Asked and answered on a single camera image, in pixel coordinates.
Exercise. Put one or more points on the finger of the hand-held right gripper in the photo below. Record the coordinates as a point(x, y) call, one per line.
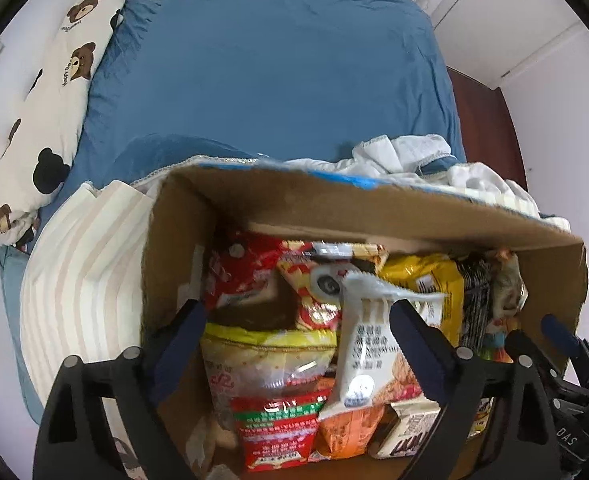
point(517, 341)
point(557, 330)

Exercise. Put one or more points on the beige snack packet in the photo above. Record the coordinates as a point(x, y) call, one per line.
point(407, 430)

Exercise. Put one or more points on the red green snack packet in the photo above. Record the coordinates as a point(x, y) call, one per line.
point(274, 430)

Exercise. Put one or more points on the white door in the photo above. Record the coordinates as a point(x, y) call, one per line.
point(499, 25)

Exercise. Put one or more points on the clear yellow-topped snack packet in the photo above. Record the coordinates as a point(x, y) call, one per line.
point(264, 360)

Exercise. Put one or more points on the black striped snack packet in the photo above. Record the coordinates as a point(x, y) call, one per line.
point(477, 300)

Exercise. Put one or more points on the blue bedsheet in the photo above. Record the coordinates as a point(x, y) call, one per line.
point(274, 70)

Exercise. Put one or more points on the bear print pillow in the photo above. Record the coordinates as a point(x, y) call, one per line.
point(59, 85)

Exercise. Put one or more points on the beige striped pillow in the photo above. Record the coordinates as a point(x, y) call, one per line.
point(84, 270)

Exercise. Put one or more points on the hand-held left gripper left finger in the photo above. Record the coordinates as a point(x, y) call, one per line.
point(174, 355)

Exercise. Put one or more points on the pale green snack packet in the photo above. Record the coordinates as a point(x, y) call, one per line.
point(509, 285)

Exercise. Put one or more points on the printed cardboard box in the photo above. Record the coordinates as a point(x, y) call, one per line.
point(324, 200)

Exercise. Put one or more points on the white crumpled cloth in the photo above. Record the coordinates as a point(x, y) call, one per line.
point(404, 152)

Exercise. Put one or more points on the orange snack packet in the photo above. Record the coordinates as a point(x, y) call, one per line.
point(347, 432)

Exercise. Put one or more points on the white snack packet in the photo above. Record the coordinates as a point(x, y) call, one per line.
point(369, 360)

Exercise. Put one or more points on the yellow red snack packet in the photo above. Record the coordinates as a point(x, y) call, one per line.
point(314, 305)

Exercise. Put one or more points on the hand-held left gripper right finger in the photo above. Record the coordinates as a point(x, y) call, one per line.
point(419, 350)

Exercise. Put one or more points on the small colourful snack packet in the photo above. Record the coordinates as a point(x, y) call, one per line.
point(497, 340)

